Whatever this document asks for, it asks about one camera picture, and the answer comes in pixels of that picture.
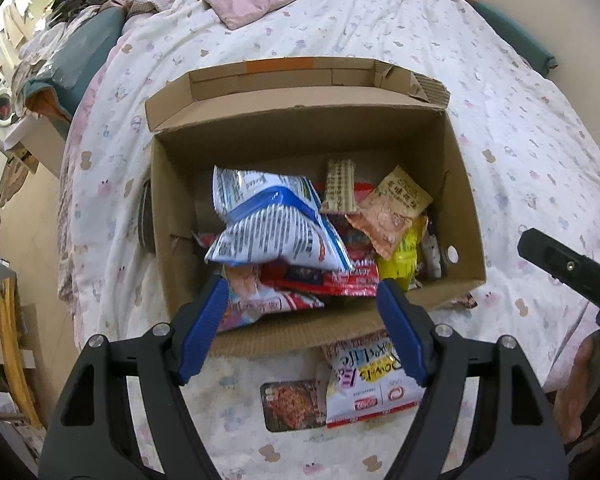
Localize dark noodle packet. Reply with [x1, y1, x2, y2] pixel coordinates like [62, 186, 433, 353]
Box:
[260, 379, 329, 432]

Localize white red blue snack packet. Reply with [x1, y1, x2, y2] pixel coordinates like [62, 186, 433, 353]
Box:
[217, 262, 326, 333]

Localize long teal cushion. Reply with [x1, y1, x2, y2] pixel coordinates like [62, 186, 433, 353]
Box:
[415, 0, 558, 78]

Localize cardboard box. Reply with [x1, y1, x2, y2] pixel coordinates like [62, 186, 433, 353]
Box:
[144, 57, 488, 361]

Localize white snack packet red labels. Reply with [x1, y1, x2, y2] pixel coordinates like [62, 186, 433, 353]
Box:
[321, 327, 428, 429]

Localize printed blanket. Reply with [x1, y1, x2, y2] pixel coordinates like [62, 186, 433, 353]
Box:
[57, 0, 600, 480]

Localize pink blanket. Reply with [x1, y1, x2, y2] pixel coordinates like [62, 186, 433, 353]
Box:
[130, 0, 451, 31]

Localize black white snack packet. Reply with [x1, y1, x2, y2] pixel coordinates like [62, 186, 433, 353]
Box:
[422, 220, 443, 281]

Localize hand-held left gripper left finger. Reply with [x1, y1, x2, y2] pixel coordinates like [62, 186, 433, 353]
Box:
[37, 276, 231, 480]

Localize yellow curved bar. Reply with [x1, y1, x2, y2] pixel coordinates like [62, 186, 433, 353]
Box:
[0, 277, 43, 431]

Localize beige noodle snack packet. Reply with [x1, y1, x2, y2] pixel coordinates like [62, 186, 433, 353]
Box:
[346, 165, 433, 261]

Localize white storage box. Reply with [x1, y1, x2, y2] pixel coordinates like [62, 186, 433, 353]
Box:
[2, 115, 71, 178]

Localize narrow brown snack packet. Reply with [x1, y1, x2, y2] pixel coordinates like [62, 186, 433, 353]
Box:
[321, 159, 360, 215]

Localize person's right hand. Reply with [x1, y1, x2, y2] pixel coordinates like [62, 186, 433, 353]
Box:
[552, 334, 600, 446]

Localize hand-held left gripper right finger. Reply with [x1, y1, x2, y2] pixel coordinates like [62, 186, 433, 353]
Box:
[377, 277, 571, 480]

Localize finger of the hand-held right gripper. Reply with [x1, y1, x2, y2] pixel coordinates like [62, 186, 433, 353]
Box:
[517, 227, 600, 311]

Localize yellow snack packet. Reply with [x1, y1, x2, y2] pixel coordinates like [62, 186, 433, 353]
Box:
[375, 215, 431, 293]

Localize teal grey cushion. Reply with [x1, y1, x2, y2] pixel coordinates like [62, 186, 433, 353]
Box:
[17, 7, 128, 121]

